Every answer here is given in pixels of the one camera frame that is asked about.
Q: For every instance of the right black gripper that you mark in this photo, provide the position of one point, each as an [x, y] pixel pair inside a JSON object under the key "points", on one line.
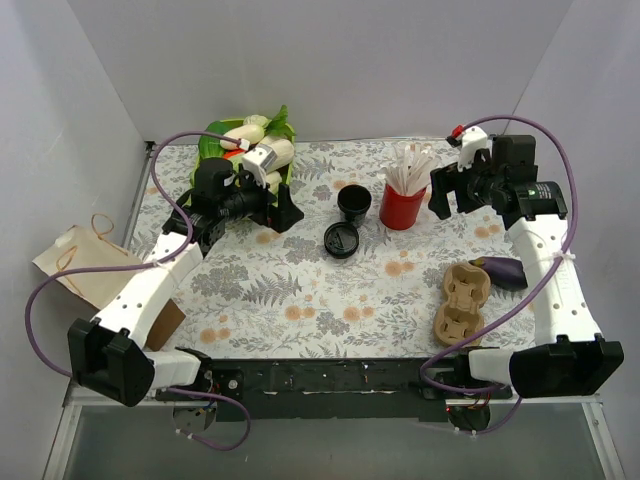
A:
{"points": [[460, 186]]}

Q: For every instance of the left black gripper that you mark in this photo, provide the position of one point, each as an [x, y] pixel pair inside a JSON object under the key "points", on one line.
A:
{"points": [[272, 205]]}

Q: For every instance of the black coffee cup lid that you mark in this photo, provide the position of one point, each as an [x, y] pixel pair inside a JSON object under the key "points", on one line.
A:
{"points": [[341, 240]]}

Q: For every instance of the black coffee cups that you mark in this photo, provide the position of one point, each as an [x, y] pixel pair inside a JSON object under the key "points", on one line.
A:
{"points": [[354, 202]]}

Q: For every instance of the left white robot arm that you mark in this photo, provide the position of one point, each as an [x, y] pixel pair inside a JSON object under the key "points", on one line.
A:
{"points": [[109, 353]]}

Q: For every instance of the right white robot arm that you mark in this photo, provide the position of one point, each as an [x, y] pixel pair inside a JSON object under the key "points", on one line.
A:
{"points": [[570, 356]]}

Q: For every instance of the brown paper takeout bag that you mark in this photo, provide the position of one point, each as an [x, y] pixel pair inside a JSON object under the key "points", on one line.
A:
{"points": [[82, 247]]}

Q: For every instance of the white wrapped straws bundle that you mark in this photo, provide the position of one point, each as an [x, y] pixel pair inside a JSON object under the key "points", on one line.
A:
{"points": [[408, 170]]}

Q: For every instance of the red straw holder cup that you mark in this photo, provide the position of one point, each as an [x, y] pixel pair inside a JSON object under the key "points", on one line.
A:
{"points": [[398, 212]]}

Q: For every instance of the large napa cabbage toy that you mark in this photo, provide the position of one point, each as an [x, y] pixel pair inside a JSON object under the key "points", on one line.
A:
{"points": [[285, 153]]}

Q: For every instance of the green vegetable tray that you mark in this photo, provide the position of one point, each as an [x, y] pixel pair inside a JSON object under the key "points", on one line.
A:
{"points": [[286, 172]]}

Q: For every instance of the orange carrot toy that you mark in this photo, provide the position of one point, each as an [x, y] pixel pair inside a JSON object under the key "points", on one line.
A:
{"points": [[233, 153]]}

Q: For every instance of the white radish toy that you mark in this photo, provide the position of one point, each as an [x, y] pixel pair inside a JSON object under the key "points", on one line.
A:
{"points": [[247, 135]]}

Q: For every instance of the green bok choy toy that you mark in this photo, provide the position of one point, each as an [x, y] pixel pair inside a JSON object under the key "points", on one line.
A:
{"points": [[274, 128]]}

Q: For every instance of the purple toy eggplant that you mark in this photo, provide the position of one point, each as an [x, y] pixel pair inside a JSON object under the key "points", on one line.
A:
{"points": [[505, 273]]}

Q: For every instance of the cardboard cup carrier tray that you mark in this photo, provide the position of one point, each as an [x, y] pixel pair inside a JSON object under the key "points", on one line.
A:
{"points": [[466, 289]]}

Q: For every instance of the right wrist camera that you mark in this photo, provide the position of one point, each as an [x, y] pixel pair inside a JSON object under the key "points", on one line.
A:
{"points": [[468, 140]]}

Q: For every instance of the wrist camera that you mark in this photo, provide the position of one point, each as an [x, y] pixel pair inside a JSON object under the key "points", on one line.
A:
{"points": [[258, 160], [468, 140]]}

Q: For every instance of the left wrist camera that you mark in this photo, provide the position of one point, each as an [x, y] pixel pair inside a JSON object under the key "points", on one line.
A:
{"points": [[258, 160]]}

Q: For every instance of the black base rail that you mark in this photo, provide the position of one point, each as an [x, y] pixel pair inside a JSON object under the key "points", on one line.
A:
{"points": [[326, 388]]}

